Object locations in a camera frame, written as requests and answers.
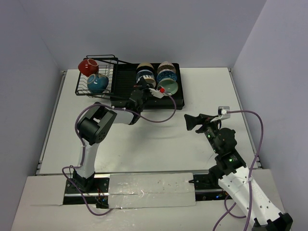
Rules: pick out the black wire dish rack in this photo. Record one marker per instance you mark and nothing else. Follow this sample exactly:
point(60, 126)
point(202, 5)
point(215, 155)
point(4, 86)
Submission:
point(106, 64)

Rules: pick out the red bowl white inside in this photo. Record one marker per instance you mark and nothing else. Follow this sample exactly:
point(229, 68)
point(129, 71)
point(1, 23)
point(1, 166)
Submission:
point(88, 67)

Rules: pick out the blue patterned bowl underneath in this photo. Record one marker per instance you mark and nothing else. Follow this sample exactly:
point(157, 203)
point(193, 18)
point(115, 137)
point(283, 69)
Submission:
point(166, 73)

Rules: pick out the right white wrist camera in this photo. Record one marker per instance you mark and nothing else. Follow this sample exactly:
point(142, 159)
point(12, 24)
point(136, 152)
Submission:
point(223, 113)

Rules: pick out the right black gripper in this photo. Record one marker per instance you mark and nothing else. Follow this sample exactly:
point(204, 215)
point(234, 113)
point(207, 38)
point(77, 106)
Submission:
point(191, 121)

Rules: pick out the black plastic drain tray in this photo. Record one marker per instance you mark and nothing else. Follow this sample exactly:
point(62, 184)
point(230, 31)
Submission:
point(123, 80)

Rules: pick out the blue floral white bowl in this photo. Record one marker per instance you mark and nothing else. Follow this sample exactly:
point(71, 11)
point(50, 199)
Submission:
point(144, 72)

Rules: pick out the brown patterned white bowl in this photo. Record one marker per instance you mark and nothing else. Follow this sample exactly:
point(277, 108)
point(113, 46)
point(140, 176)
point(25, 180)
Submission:
point(166, 66)

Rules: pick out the white taped cover sheet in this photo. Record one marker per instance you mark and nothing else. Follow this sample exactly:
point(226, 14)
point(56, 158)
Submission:
point(151, 190)

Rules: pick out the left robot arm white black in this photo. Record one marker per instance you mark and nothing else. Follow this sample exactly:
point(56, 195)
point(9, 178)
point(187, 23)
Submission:
point(93, 127)

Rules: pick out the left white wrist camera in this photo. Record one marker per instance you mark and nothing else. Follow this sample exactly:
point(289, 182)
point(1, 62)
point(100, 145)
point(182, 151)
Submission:
point(158, 93)

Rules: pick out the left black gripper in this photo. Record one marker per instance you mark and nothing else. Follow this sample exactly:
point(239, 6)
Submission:
point(143, 89)

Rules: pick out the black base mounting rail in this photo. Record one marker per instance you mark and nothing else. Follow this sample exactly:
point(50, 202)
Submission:
point(98, 194)

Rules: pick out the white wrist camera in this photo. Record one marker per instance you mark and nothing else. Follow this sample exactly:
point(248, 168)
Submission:
point(158, 93)
point(223, 113)

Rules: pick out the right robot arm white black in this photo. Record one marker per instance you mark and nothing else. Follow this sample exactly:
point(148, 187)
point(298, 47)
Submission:
point(232, 174)

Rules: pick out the celadon green bowl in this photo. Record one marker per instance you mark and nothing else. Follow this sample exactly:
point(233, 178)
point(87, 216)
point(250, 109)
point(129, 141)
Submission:
point(170, 85)

